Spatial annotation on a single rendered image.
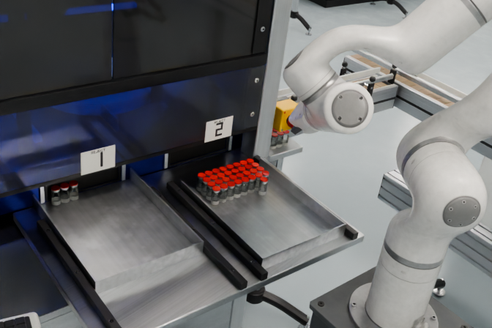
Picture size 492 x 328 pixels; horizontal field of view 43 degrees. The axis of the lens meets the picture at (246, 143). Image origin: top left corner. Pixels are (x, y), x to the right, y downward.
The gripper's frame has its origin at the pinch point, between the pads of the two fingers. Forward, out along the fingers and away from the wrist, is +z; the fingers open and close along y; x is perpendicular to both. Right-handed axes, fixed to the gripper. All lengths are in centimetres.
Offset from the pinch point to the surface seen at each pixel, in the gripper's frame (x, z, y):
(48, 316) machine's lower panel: -15, 31, 77
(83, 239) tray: -20, 14, 52
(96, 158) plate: -28.9, 17.3, 36.4
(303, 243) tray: 20.3, 10.5, 23.3
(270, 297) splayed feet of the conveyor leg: 52, 103, 51
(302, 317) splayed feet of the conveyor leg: 66, 101, 50
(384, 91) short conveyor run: 34, 85, -34
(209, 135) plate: -10.2, 33.0, 16.5
